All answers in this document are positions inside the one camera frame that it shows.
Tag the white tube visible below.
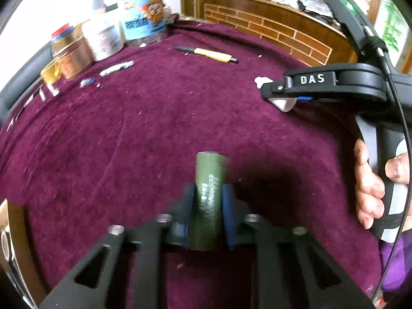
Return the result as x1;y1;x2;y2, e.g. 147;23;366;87
254;76;297;112

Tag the blue label clear jar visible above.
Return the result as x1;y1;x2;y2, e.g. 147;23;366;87
117;0;167;47

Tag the person right hand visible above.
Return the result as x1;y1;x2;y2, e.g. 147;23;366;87
353;139;410;229

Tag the brown label jar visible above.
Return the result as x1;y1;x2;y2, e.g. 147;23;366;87
54;36;93;80

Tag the black leather sofa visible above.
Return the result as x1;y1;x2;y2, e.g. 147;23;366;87
1;42;52;126

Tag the cardboard tray box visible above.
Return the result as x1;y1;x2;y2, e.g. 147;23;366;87
1;200;46;308

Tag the wooden side cabinet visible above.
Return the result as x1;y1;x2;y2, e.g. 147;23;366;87
181;0;357;67

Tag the purple tablecloth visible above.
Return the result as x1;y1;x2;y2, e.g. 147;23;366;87
1;22;381;308

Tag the white thin pen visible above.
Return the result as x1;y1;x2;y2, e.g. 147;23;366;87
38;87;46;102

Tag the green lighter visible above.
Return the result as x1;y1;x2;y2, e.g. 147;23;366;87
188;151;228;251

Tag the gold tape red blue lid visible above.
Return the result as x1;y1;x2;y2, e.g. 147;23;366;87
50;23;83;55

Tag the yellow black pen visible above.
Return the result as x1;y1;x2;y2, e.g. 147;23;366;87
173;46;239;64

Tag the white plastic tub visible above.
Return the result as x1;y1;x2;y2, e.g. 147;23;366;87
81;9;124;62

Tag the yellow tape roll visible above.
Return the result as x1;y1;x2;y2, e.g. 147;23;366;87
40;59;62;84

